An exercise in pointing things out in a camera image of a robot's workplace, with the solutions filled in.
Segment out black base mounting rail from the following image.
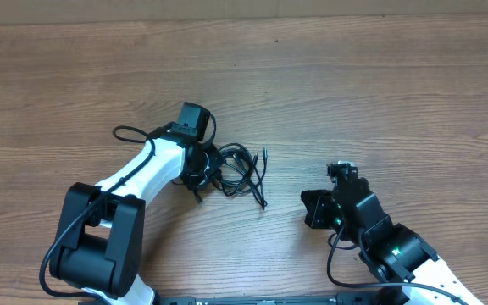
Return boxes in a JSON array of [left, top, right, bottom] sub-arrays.
[[79, 288, 409, 305]]

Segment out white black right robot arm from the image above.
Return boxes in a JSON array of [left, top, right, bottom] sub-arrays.
[[301, 161, 481, 304]]

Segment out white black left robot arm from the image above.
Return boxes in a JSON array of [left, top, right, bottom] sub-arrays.
[[38, 103, 221, 304]]

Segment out black usb cable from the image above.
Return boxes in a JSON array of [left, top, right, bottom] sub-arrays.
[[171, 142, 269, 211]]

